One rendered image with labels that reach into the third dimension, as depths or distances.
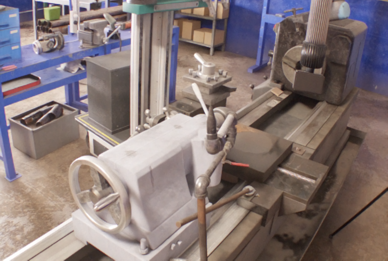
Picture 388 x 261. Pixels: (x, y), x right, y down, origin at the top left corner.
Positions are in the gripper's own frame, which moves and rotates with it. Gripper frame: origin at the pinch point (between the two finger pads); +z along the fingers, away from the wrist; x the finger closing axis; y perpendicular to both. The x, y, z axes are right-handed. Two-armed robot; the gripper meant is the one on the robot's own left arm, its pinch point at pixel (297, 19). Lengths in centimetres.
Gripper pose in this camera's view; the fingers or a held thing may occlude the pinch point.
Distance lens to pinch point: 227.0
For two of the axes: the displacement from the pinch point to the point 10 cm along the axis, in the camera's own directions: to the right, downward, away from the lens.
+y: 2.4, 9.5, 2.1
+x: 7.5, -3.1, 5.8
